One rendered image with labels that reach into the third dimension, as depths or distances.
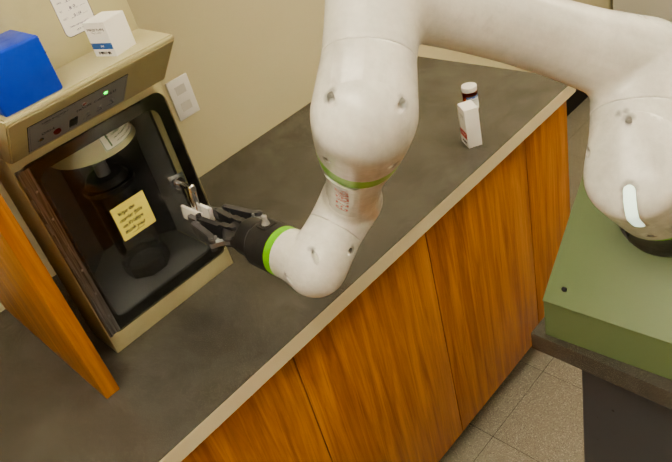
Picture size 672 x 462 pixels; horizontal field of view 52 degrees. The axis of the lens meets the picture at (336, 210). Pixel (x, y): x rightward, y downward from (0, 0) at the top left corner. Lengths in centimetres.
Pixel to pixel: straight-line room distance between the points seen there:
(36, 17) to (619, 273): 103
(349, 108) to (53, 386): 99
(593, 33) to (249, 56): 129
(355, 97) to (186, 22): 124
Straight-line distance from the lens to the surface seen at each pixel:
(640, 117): 96
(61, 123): 122
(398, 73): 74
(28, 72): 114
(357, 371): 161
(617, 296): 117
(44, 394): 152
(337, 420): 163
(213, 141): 201
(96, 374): 138
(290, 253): 114
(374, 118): 71
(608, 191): 94
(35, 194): 129
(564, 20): 92
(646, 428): 140
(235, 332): 141
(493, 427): 231
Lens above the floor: 186
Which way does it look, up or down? 34 degrees down
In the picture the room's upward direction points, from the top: 16 degrees counter-clockwise
